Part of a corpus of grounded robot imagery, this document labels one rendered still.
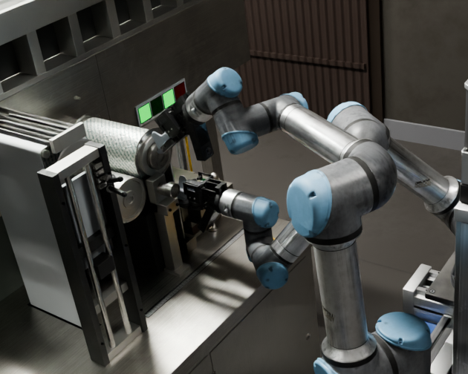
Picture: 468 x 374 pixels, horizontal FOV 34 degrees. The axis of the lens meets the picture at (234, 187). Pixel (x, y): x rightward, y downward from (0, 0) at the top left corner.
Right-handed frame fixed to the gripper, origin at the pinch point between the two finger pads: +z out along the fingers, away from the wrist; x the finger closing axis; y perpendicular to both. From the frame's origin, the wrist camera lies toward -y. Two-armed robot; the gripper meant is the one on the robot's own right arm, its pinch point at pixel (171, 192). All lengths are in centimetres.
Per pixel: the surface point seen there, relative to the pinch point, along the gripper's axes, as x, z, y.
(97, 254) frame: 40.2, -12.5, 8.1
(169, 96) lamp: -36.1, 29.4, 10.3
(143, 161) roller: 11.2, -3.4, 16.6
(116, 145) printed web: 11.2, 6.0, 19.6
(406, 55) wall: -245, 43, -54
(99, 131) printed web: 9.4, 13.8, 21.2
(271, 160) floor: -190, 105, -109
